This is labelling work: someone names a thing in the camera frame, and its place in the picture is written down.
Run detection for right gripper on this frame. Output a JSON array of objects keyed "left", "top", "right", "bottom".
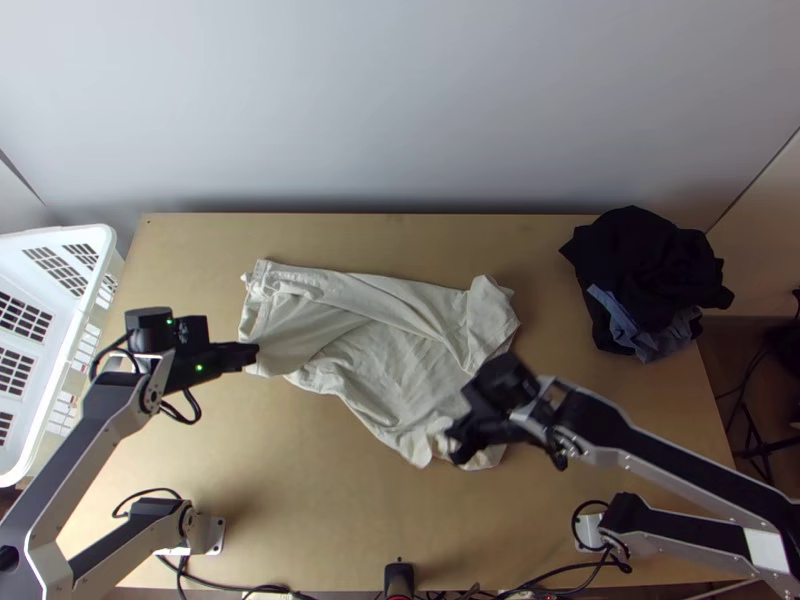
[{"left": 444, "top": 373, "right": 534, "bottom": 467}]

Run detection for cream t-shirt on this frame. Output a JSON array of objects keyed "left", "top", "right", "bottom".
[{"left": 236, "top": 257, "right": 521, "bottom": 471}]

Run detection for white laundry basket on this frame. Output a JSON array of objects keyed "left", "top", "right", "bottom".
[{"left": 0, "top": 223, "right": 123, "bottom": 489}]

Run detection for heap of clothes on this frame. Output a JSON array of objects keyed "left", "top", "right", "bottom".
[{"left": 557, "top": 206, "right": 736, "bottom": 365}]

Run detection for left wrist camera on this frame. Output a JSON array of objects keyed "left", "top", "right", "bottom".
[{"left": 173, "top": 315, "right": 211, "bottom": 345}]

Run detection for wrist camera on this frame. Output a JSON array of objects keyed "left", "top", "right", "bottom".
[
  {"left": 173, "top": 315, "right": 211, "bottom": 345},
  {"left": 477, "top": 354, "right": 542, "bottom": 401}
]

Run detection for black cable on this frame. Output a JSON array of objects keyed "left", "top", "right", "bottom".
[
  {"left": 571, "top": 498, "right": 634, "bottom": 573},
  {"left": 156, "top": 554, "right": 301, "bottom": 600},
  {"left": 499, "top": 559, "right": 626, "bottom": 596},
  {"left": 112, "top": 488, "right": 183, "bottom": 520},
  {"left": 156, "top": 386, "right": 203, "bottom": 426}
]

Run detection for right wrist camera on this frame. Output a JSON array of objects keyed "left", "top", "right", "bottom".
[{"left": 477, "top": 354, "right": 542, "bottom": 401}]

